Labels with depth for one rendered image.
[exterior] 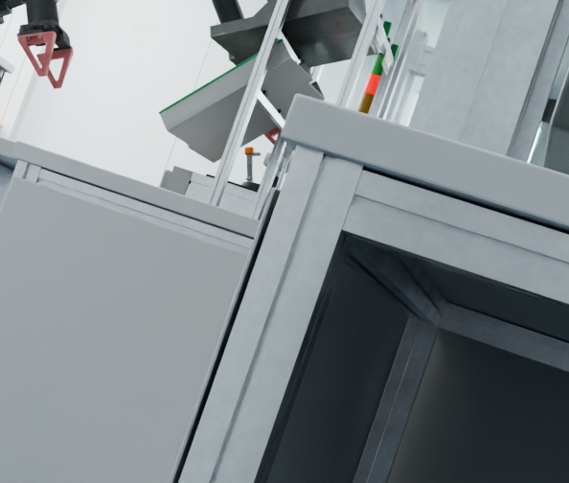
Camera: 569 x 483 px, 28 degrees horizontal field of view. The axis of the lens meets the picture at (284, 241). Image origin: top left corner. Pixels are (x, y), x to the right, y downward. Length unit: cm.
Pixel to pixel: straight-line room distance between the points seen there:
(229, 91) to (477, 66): 139
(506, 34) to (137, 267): 116
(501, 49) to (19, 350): 129
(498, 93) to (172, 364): 115
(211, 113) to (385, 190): 152
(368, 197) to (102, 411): 125
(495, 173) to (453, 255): 6
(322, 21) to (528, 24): 139
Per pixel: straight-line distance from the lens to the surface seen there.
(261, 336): 72
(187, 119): 221
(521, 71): 83
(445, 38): 91
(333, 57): 242
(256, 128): 241
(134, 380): 190
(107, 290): 192
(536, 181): 70
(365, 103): 282
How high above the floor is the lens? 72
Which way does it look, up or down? 4 degrees up
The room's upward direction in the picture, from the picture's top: 19 degrees clockwise
